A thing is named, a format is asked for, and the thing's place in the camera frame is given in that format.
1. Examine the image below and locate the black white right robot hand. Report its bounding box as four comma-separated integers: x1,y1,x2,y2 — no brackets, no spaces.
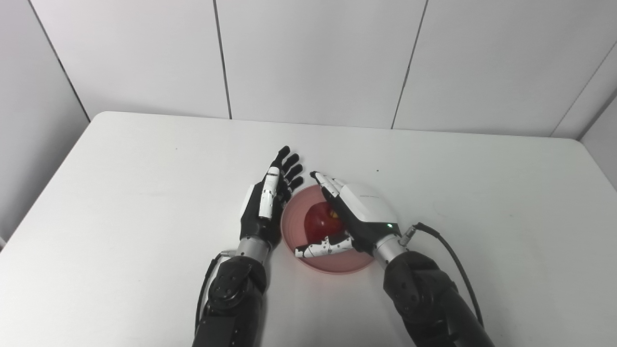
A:
294,171,402,259

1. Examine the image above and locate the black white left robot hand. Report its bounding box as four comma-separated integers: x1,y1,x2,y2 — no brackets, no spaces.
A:
240,146,305,249

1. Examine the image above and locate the red apple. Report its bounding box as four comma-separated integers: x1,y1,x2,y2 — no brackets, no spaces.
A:
304,202,345,244

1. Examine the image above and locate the pink round plate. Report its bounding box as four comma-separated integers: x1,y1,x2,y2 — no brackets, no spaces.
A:
281,185,376,275

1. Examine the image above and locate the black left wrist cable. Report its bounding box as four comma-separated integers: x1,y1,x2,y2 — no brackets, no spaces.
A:
194,250,237,338

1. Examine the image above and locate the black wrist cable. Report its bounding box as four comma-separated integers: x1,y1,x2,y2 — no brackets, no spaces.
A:
194,250,237,338
399,222,485,328

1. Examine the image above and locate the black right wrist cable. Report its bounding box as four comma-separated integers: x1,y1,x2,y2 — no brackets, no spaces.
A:
399,222,485,328

